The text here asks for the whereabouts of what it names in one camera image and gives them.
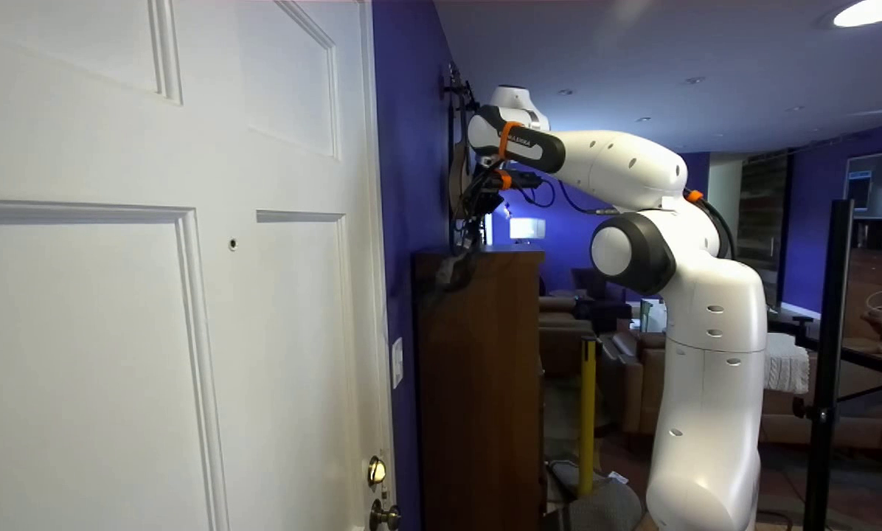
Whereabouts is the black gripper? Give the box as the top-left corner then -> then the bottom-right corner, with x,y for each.
461,163 -> 514,222

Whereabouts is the brown wooden cabinet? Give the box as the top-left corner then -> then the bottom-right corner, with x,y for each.
410,244 -> 548,531

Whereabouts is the white panelled door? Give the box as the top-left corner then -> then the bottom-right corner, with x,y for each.
0,0 -> 393,531

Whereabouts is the white glowing screen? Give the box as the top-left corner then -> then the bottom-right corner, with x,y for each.
506,215 -> 548,244

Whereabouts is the dark tall bookshelf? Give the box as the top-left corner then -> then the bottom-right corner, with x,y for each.
736,147 -> 792,307

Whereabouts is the white cloth covered table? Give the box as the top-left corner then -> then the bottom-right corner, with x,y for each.
760,331 -> 813,399

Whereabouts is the black metal stand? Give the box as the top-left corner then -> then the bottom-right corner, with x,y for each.
789,198 -> 882,531

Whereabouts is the round ceiling light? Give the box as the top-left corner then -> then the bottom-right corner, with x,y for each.
831,0 -> 882,30

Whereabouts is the black camera on stand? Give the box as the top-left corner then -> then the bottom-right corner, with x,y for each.
570,293 -> 636,341

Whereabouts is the white light switch plate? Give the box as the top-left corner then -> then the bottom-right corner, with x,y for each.
390,335 -> 407,393

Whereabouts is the grey stand base plate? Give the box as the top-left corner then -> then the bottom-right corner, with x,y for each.
546,455 -> 646,531

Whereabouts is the glass fronted wall cabinet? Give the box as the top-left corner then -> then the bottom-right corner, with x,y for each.
841,147 -> 882,225

